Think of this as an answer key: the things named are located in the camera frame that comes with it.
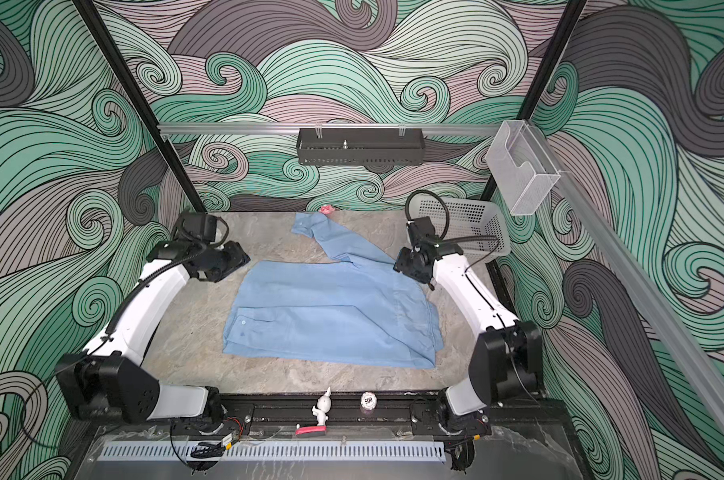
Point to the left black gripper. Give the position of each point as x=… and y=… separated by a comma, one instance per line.
x=239, y=257

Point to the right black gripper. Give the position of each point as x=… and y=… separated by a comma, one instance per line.
x=402, y=263

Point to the light blue long sleeve shirt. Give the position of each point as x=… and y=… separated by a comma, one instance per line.
x=354, y=309

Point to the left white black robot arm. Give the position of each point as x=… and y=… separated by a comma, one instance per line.
x=106, y=382

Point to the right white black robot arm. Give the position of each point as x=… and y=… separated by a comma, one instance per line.
x=506, y=361

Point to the white perforated plastic basket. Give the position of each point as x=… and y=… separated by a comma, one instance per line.
x=468, y=218

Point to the small pink toy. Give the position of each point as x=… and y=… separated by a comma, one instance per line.
x=326, y=209

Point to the small round white figurine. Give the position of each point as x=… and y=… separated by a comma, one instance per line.
x=368, y=402

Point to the white rabbit figurine pink base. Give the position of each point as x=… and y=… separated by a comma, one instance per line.
x=321, y=413

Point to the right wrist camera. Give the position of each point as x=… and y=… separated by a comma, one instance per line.
x=421, y=231

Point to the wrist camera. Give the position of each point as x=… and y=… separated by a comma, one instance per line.
x=201, y=226
x=421, y=231

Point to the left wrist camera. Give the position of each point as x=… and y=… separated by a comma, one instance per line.
x=201, y=226

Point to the clear plastic wall bin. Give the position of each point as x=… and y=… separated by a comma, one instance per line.
x=522, y=164

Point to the aluminium rail back wall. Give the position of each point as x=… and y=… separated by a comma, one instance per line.
x=255, y=128

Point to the aluminium rail wall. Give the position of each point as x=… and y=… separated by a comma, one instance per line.
x=705, y=378
x=255, y=128

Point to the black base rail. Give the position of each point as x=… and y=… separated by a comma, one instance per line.
x=423, y=413

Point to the white slotted cable duct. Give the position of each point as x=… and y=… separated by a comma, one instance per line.
x=326, y=450

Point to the aluminium rail right wall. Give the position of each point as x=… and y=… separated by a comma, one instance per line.
x=705, y=378

